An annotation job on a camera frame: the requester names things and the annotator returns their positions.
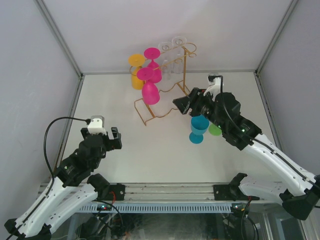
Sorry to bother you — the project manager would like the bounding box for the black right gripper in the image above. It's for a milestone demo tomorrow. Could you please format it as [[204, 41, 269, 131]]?
[[173, 87, 227, 131]]

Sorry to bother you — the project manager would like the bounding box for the blue wine glass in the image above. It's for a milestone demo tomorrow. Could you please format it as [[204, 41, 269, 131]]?
[[189, 115, 210, 144]]

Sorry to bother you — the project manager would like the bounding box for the green wine glass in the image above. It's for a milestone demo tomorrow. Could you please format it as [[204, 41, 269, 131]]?
[[208, 123, 222, 136]]

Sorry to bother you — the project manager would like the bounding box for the pink wine glass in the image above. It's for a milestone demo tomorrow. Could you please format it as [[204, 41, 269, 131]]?
[[136, 67, 160, 105], [144, 47, 162, 84]]

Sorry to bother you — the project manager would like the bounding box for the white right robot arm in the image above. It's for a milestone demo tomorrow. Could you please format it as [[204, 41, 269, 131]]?
[[172, 87, 320, 220]]

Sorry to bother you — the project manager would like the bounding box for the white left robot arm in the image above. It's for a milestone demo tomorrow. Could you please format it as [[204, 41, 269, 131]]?
[[4, 127, 122, 240]]

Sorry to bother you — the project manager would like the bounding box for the clear wine glass right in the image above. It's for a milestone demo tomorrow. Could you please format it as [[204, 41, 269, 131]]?
[[171, 36, 187, 74]]

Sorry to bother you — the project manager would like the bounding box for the clear wine glass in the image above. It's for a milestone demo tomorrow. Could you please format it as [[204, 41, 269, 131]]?
[[158, 41, 173, 81], [171, 36, 187, 74]]

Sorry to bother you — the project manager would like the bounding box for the clear wine glass left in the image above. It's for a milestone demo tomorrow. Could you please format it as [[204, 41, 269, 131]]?
[[158, 41, 173, 81]]

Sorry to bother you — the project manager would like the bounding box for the orange wine glass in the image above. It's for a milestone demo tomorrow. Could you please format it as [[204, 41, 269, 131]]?
[[128, 53, 146, 90]]

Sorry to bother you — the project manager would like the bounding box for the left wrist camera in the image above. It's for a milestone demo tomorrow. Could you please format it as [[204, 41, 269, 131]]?
[[87, 115, 107, 135]]

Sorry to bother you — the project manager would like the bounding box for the left camera black cable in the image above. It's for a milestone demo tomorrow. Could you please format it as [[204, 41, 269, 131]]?
[[43, 117, 91, 181]]

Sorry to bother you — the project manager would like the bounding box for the camera black cable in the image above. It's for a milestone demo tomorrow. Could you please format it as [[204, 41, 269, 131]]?
[[219, 76, 253, 146], [43, 117, 91, 181]]

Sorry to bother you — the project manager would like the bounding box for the right camera black cable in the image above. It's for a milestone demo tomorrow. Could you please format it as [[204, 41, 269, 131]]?
[[219, 76, 253, 146]]

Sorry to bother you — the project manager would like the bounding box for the gold wire glass rack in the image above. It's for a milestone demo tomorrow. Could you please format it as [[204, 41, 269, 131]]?
[[134, 41, 197, 125]]

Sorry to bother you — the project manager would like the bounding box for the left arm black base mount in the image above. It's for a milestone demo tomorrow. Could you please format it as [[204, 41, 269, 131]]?
[[104, 183, 126, 202]]

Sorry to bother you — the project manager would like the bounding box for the aluminium frame rail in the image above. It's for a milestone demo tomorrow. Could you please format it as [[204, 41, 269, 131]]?
[[34, 181, 286, 204]]

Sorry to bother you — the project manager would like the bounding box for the grey slotted cable duct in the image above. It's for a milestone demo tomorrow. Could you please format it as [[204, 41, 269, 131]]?
[[76, 202, 232, 214]]

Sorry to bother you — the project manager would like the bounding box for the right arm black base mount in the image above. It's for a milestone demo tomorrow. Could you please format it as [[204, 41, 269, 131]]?
[[213, 184, 240, 201]]

